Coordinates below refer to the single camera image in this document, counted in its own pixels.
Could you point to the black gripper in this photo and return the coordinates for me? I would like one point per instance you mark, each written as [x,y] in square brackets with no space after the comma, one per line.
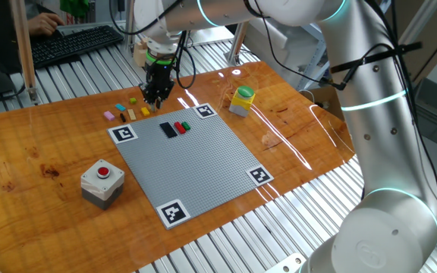
[159,79]

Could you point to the yellow Lego brick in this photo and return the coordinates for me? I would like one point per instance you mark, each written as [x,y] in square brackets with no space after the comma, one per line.
[145,111]

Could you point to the wide black Lego plate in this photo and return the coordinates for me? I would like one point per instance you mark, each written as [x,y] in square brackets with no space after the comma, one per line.
[168,129]

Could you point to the red Lego brick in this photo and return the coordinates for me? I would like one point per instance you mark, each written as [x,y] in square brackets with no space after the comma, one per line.
[180,127]

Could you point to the dark green Lego brick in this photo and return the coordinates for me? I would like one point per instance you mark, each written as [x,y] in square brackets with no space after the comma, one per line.
[186,126]

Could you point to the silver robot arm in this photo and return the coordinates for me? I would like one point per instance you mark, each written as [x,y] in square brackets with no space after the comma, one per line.
[393,235]

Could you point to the lime Lego brick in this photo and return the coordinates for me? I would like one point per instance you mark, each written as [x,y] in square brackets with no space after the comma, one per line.
[133,101]

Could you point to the long tan Lego brick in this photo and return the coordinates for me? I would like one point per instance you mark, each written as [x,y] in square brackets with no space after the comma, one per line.
[132,114]

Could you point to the cyan Lego brick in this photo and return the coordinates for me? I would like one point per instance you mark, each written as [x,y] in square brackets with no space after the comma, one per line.
[120,107]

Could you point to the narrow black Lego brick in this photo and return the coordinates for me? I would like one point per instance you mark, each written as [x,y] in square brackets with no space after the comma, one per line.
[122,118]

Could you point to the pink Lego brick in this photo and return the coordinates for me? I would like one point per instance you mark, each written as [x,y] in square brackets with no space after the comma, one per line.
[109,115]

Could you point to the grey Lego baseplate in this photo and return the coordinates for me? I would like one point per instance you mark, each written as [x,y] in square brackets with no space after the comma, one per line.
[195,170]

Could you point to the operator bare hand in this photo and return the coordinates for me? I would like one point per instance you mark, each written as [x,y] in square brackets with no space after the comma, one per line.
[44,23]

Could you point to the paper fiducial marker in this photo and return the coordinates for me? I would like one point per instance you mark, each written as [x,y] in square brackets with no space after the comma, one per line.
[173,213]
[260,175]
[205,110]
[123,133]

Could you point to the wooden block puzzle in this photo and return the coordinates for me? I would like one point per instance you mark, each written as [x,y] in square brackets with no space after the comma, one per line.
[139,57]

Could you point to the green button yellow box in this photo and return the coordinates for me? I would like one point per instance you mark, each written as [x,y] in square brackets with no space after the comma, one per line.
[241,104]

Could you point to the black keyboard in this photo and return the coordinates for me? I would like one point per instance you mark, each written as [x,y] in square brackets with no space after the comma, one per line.
[74,43]

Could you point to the red push button box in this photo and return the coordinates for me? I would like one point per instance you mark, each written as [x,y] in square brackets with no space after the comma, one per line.
[101,189]

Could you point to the green cloth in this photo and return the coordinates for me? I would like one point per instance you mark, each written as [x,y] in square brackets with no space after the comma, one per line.
[74,7]

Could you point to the white foam block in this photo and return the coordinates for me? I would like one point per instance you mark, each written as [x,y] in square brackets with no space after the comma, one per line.
[264,41]

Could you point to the open cardboard box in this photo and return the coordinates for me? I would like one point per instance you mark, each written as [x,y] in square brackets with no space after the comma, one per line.
[326,98]

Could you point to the orange wooden board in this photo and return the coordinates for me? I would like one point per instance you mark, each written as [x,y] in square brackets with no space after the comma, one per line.
[32,227]

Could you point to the slanted aluminium profile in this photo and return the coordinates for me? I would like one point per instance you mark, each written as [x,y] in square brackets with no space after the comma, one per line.
[421,17]

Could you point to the aluminium frame post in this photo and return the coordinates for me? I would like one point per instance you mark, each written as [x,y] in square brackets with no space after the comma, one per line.
[130,22]

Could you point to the tan frame post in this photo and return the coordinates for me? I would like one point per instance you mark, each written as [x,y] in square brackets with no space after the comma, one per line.
[24,49]

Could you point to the grey metal shelf frame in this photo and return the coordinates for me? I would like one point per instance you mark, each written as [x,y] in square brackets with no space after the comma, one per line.
[313,64]

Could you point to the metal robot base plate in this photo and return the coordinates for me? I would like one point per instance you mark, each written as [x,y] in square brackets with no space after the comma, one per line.
[287,265]

